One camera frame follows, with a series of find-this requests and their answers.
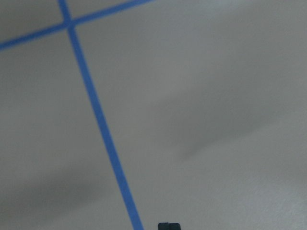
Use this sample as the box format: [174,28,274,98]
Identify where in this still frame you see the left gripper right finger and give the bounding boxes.
[169,223,180,230]

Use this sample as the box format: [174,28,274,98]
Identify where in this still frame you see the brown paper table cover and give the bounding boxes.
[0,0,307,230]

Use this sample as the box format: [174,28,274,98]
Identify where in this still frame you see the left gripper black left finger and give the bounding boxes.
[158,222,170,230]

